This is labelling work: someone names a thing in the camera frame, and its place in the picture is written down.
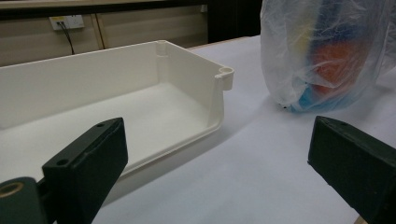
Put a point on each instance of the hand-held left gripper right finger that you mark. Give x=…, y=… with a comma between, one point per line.
x=358, y=161

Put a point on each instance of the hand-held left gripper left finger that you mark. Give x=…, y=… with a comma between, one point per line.
x=90, y=161

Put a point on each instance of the white plastic bin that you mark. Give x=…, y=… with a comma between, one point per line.
x=140, y=118

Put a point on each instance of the blue food pouch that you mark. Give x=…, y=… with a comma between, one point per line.
x=337, y=62

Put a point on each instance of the clear plastic bag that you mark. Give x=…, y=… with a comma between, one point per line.
x=280, y=56

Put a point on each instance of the black horizontal bar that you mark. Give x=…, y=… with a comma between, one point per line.
x=102, y=8

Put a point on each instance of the dark curtain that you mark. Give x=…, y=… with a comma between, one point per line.
x=233, y=18

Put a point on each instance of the white wall socket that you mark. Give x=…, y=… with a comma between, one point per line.
x=71, y=21

